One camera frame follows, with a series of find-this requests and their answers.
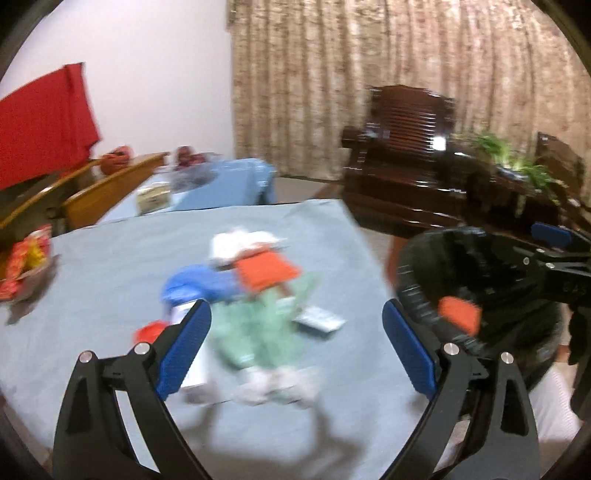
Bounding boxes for white lotion tube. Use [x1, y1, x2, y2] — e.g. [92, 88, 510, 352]
[168, 301, 221, 405]

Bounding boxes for orange mesh sleeve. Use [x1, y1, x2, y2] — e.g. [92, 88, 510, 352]
[235, 250, 301, 293]

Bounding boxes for potted green plant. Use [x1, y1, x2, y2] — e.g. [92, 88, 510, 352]
[466, 131, 556, 192]

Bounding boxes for dark wooden side table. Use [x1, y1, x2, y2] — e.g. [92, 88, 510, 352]
[445, 138, 590, 238]

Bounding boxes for dark wooden armchair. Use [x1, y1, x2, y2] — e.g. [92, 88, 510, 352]
[342, 84, 465, 237]
[535, 132, 585, 196]

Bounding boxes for black bin with liner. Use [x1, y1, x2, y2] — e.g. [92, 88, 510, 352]
[396, 227, 563, 390]

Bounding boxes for red plastic wrapper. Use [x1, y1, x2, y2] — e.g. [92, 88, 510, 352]
[132, 320, 169, 344]

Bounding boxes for grey-blue table cloth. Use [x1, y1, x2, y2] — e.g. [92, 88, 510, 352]
[1, 200, 426, 479]

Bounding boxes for blue plastic bag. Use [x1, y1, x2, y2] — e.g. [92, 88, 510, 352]
[160, 264, 245, 307]

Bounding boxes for green plastic bag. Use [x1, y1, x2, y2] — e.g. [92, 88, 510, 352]
[208, 273, 320, 371]

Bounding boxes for small foil sachet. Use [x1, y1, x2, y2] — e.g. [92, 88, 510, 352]
[294, 305, 346, 335]

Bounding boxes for tissue box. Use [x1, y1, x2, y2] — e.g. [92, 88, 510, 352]
[135, 182, 171, 215]

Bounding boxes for wooden cabinet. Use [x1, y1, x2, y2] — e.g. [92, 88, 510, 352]
[1, 152, 168, 245]

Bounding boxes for glass fruit bowl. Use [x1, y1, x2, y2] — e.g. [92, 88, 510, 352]
[169, 146, 215, 192]

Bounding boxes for blue side table cloth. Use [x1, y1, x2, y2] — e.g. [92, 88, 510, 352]
[156, 158, 276, 213]

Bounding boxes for red cloth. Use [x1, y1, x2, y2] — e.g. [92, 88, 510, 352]
[1, 63, 101, 189]

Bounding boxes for patterned beige curtain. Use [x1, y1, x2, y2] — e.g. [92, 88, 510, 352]
[228, 1, 590, 180]

